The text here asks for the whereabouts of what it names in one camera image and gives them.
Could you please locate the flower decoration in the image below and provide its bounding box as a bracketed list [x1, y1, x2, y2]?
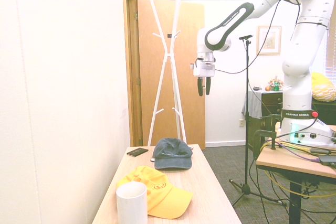
[269, 75, 285, 90]

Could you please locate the framed picture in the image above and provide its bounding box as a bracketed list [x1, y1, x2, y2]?
[256, 25, 282, 56]

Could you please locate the black box on table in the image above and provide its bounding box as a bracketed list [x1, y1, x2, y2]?
[318, 155, 336, 167]

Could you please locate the yellow cable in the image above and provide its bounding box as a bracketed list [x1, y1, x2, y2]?
[258, 139, 336, 205]

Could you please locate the dark wooden dresser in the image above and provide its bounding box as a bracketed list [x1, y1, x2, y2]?
[261, 90, 336, 130]

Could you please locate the wooden door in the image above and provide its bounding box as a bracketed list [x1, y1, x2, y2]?
[136, 0, 206, 150]

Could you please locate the dark blue cap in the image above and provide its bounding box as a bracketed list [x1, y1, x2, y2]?
[153, 137, 194, 170]

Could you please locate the yellow smiley cap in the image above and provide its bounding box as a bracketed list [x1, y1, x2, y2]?
[116, 165, 194, 220]

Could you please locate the black tripod stand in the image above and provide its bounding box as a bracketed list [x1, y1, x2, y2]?
[228, 39, 288, 208]

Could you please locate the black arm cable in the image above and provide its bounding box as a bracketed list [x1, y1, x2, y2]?
[214, 0, 302, 74]

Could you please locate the purple cable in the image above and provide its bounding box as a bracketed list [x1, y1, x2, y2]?
[277, 142, 323, 164]

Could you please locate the grey cloth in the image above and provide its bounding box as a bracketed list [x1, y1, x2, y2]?
[241, 90, 264, 119]

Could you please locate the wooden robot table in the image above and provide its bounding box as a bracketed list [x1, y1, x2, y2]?
[256, 124, 336, 224]

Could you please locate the black table clamp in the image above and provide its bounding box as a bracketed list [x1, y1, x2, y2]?
[252, 113, 283, 161]

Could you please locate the window blind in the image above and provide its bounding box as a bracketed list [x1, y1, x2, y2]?
[324, 0, 336, 81]

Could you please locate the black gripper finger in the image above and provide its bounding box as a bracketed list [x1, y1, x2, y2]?
[205, 76, 213, 96]
[197, 76, 205, 97]

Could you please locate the white mug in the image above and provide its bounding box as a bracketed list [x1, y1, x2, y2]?
[115, 182, 148, 224]

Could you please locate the wooden door frame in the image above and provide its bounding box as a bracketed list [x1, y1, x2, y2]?
[122, 0, 144, 147]

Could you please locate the white coat rack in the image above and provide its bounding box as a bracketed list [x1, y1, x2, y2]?
[146, 0, 187, 147]

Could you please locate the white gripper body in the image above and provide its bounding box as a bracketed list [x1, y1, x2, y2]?
[193, 60, 217, 79]

